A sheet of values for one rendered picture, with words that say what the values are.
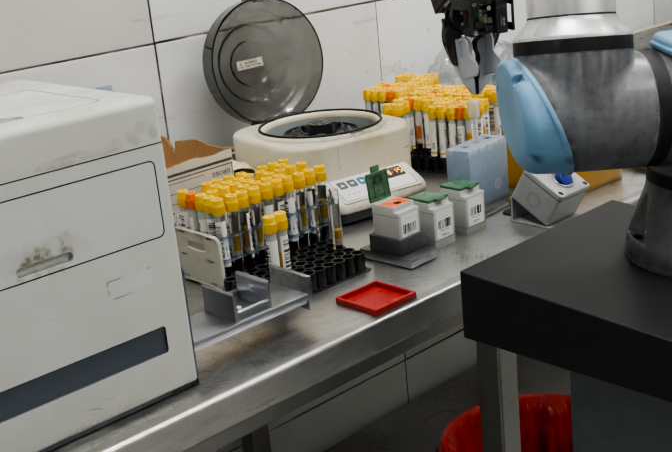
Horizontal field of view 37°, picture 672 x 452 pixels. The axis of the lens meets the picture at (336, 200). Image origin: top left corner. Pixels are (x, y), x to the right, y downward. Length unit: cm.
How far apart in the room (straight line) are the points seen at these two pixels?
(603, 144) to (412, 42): 118
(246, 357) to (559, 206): 52
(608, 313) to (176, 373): 42
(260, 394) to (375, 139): 60
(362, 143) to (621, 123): 63
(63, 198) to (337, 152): 66
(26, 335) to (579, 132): 54
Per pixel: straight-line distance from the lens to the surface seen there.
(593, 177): 159
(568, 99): 98
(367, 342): 115
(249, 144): 159
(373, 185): 133
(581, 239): 116
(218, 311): 111
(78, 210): 94
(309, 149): 150
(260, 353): 111
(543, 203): 141
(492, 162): 151
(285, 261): 122
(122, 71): 170
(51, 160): 92
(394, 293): 122
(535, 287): 104
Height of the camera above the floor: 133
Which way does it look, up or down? 16 degrees down
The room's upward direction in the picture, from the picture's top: 6 degrees counter-clockwise
